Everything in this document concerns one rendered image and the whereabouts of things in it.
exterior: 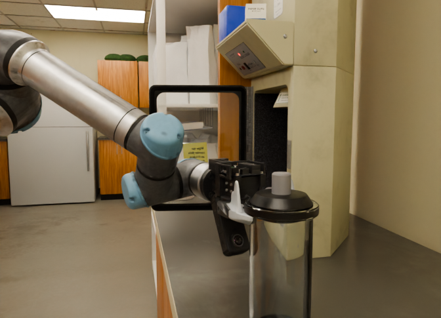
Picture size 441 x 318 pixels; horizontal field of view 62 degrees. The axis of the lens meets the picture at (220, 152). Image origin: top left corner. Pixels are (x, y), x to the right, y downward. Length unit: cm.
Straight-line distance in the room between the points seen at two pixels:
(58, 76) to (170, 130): 24
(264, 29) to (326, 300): 59
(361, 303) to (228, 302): 25
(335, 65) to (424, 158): 41
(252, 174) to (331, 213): 39
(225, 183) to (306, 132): 33
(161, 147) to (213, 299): 32
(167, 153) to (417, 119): 80
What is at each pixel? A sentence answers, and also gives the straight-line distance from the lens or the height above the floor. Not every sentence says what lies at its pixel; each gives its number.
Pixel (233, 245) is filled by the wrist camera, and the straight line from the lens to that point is 65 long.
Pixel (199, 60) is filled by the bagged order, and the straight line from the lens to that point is 214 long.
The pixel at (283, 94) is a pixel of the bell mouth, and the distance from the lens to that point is 101.
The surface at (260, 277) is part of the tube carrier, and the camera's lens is 55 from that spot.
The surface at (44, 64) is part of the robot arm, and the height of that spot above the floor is 139.
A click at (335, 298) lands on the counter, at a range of 80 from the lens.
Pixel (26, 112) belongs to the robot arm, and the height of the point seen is 130.
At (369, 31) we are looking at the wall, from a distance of 142.
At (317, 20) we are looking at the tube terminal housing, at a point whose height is 151.
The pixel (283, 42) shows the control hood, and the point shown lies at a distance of 89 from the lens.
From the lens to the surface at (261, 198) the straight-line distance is 52.
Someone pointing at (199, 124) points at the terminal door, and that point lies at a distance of 116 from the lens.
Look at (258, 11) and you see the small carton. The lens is 98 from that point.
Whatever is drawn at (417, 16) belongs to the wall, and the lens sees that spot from 125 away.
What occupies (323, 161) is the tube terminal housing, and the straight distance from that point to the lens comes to 93.
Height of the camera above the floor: 129
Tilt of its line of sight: 6 degrees down
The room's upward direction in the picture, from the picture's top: straight up
